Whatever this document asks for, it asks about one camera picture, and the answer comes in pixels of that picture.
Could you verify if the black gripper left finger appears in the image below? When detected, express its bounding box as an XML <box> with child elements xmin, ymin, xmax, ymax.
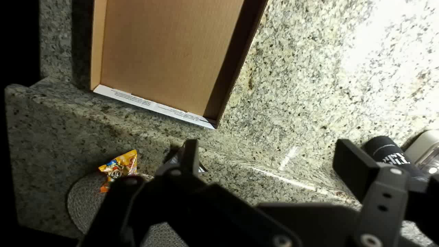
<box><xmin>79</xmin><ymin>137</ymin><xmax>201</xmax><ymax>247</ymax></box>

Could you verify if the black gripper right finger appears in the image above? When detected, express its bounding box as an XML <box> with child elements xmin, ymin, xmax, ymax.
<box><xmin>331</xmin><ymin>137</ymin><xmax>411</xmax><ymax>247</ymax></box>

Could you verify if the yellow printed snack packet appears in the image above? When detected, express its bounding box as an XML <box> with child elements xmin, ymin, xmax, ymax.
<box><xmin>95</xmin><ymin>148</ymin><xmax>139</xmax><ymax>193</ymax></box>

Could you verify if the flat brown cardboard box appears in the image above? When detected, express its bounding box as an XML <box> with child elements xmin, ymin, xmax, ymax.
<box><xmin>89</xmin><ymin>0</ymin><xmax>268</xmax><ymax>130</ymax></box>

